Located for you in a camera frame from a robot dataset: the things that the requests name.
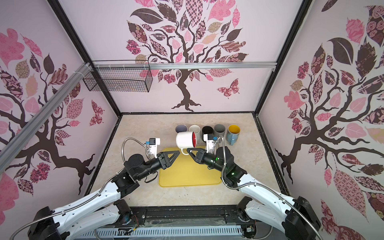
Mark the grey mug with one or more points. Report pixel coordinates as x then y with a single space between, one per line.
219 130

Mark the black base frame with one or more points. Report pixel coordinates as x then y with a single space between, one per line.
188 216

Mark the aluminium rail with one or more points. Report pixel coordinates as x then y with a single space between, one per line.
189 66
12 149

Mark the aluminium rail left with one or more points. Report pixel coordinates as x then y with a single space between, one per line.
12 149

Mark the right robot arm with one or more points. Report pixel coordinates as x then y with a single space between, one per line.
294 217

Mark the white ribbed mug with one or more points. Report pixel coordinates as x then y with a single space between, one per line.
196 129

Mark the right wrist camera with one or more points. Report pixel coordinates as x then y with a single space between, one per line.
211 142

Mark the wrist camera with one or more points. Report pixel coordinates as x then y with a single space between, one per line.
211 142
151 147

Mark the white slotted cable duct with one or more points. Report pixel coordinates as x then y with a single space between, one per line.
167 232

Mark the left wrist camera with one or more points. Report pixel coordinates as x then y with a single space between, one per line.
151 147

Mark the black wire basket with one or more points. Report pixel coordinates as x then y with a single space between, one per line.
134 76

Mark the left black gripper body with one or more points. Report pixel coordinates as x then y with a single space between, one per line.
160 156

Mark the cream white mug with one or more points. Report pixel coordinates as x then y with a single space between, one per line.
185 140

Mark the aluminium rail back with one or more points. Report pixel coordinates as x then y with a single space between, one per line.
189 66

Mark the black mug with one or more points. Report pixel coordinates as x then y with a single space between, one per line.
207 130

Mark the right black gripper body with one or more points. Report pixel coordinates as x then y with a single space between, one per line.
207 159

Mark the yellow plastic tray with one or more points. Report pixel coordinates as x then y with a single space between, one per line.
184 172

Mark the blue mug yellow inside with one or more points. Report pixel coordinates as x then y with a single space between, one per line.
232 135

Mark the pink beige mug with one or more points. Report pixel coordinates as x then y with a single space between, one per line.
181 128

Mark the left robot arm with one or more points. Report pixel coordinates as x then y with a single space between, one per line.
105 206

